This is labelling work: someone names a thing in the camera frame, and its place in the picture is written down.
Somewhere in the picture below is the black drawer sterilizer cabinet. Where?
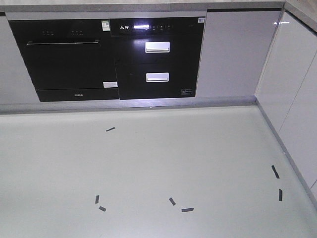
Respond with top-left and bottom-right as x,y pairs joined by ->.
110,17 -> 205,100

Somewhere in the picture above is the grey cabinet door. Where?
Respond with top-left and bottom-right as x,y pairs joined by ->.
196,10 -> 280,97

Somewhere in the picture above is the white side cabinet door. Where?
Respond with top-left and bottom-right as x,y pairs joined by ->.
256,11 -> 317,194

